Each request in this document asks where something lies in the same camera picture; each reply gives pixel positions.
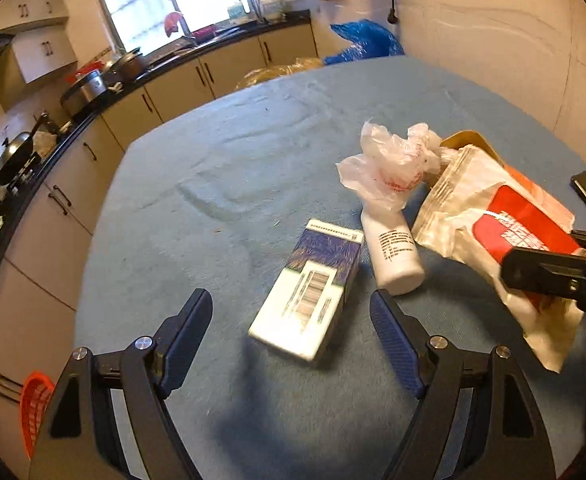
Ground white bag with red label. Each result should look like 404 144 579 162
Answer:
412 144 582 373

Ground dark cooking pot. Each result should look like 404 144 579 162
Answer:
102 48 148 86

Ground blue white small box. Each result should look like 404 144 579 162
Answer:
249 219 365 363

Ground white plastic bottle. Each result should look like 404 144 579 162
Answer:
360 206 425 296

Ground red plastic mesh basket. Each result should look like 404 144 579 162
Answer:
19 370 56 458

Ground black wok with lid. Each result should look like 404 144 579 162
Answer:
0 112 49 186

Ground steel rice cooker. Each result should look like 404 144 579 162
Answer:
60 70 108 118

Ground beige lower kitchen cabinets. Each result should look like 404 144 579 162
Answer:
0 11 317 479

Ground brown paper cup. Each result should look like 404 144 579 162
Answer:
424 130 506 188

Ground crumpled white plastic bag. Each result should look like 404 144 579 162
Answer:
336 122 458 214

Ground blue plastic bag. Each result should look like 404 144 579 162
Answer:
323 18 405 65

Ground upper wall cabinet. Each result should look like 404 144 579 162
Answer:
0 0 77 110

